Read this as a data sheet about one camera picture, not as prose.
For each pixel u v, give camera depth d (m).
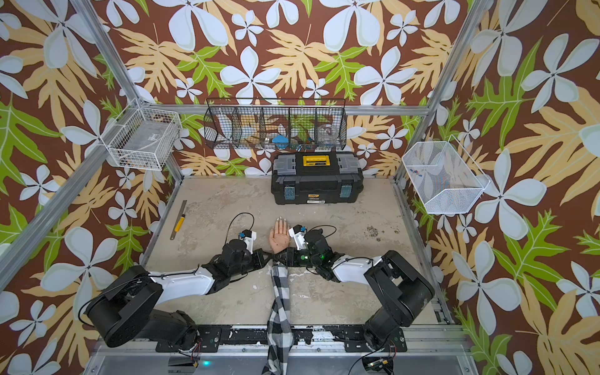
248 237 0.81
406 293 0.46
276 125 0.98
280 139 0.96
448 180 0.82
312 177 0.97
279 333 0.70
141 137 0.87
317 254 0.70
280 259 0.81
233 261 0.69
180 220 1.03
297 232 0.80
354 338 0.75
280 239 0.94
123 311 0.43
